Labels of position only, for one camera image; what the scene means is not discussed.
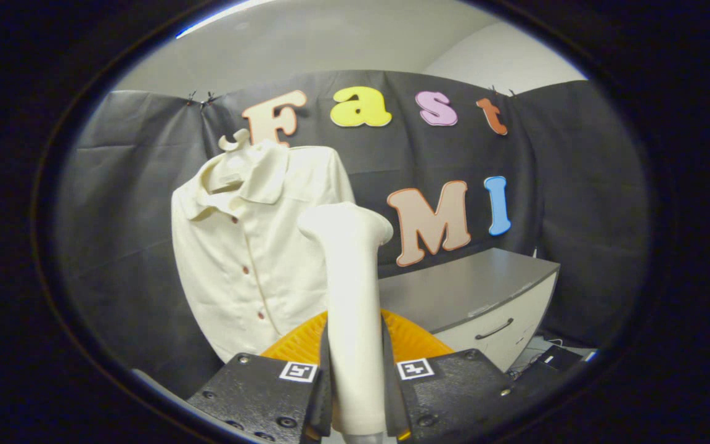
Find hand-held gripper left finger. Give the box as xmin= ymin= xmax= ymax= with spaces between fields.
xmin=187 ymin=310 xmax=334 ymax=444

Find white cabinet with grey top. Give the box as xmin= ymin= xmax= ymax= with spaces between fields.
xmin=378 ymin=248 xmax=560 ymax=372

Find black box device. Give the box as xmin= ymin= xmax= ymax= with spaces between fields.
xmin=537 ymin=345 xmax=584 ymax=372

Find black cables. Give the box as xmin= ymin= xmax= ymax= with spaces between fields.
xmin=509 ymin=336 xmax=565 ymax=374

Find white clothes hanger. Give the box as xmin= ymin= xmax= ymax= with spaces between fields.
xmin=207 ymin=128 xmax=257 ymax=189

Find white garment steamer head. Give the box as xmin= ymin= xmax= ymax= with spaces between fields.
xmin=298 ymin=202 xmax=394 ymax=444

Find cream button-up shirt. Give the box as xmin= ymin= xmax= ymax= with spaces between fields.
xmin=171 ymin=141 xmax=356 ymax=363

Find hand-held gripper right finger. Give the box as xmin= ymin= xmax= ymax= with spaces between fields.
xmin=382 ymin=308 xmax=537 ymax=442

